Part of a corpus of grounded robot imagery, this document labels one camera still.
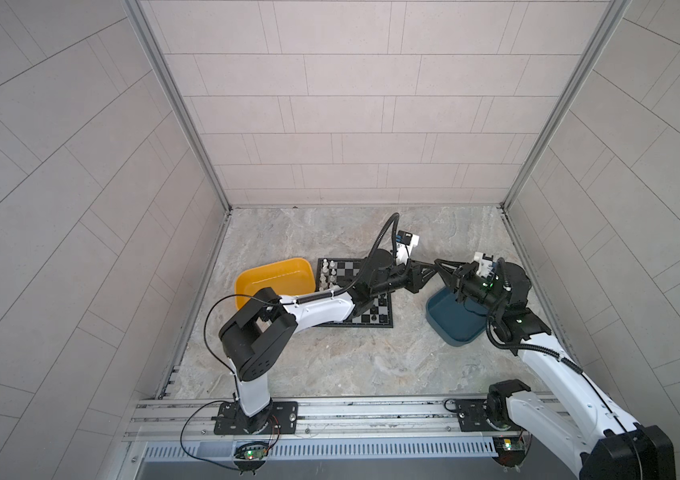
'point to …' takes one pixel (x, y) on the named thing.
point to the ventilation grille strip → (467, 446)
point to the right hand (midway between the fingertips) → (432, 265)
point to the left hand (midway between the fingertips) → (445, 270)
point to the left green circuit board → (255, 454)
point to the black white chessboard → (332, 272)
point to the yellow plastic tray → (285, 276)
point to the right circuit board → (512, 444)
